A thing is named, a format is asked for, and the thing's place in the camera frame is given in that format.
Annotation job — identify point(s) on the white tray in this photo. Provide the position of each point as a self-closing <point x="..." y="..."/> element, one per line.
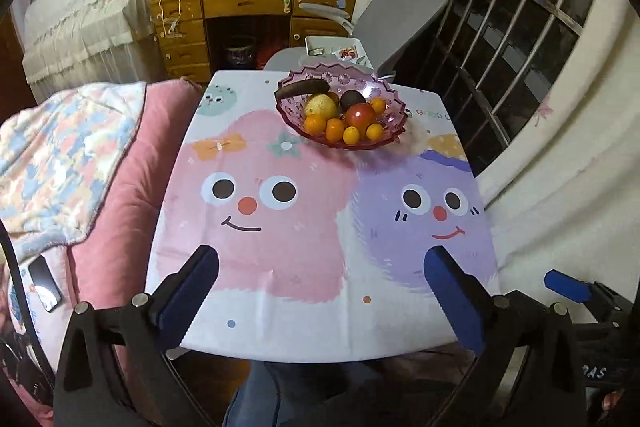
<point x="325" y="44"/>

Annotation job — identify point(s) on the group of orange tangerines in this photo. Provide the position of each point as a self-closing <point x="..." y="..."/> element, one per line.
<point x="335" y="127"/>

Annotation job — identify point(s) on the dark cucumber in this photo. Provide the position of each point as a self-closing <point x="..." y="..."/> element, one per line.
<point x="300" y="87"/>

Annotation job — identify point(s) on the grey office chair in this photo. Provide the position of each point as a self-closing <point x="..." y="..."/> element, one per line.
<point x="400" y="7"/>

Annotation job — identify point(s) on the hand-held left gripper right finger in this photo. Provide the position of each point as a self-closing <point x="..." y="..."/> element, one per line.
<point x="452" y="297"/>

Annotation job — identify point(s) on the yellow pear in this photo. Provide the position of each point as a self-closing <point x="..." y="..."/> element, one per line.
<point x="320" y="105"/>

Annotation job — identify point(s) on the black smartphone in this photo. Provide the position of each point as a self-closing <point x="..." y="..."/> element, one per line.
<point x="44" y="283"/>

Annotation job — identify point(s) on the pastel patterned blanket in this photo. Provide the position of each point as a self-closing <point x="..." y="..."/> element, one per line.
<point x="55" y="157"/>

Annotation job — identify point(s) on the red apple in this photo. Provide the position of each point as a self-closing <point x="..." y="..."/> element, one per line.
<point x="361" y="116"/>

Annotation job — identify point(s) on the dark waste bin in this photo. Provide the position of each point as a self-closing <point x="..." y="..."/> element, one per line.
<point x="241" y="52"/>

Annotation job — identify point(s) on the wooden desk with drawers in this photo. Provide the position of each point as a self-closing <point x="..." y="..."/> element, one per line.
<point x="245" y="4"/>

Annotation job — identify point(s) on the pink glass fruit bowl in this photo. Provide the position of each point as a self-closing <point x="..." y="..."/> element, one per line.
<point x="292" y="114"/>

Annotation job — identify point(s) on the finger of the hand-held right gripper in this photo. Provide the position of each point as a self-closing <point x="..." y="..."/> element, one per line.
<point x="567" y="284"/>

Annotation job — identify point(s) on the person's jeans leg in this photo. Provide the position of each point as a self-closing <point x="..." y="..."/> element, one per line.
<point x="300" y="389"/>

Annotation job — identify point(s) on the cartoon printed tablecloth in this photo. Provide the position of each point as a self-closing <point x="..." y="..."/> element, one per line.
<point x="280" y="247"/>

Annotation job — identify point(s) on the dark avocado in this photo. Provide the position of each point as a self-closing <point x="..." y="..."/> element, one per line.
<point x="352" y="98"/>

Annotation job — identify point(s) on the white lace cloth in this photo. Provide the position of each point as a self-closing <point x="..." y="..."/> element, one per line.
<point x="85" y="17"/>

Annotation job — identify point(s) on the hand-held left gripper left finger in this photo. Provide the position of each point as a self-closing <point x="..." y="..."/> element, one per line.
<point x="187" y="292"/>

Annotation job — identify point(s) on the metal window grille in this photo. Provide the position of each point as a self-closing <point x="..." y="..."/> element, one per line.
<point x="510" y="22"/>

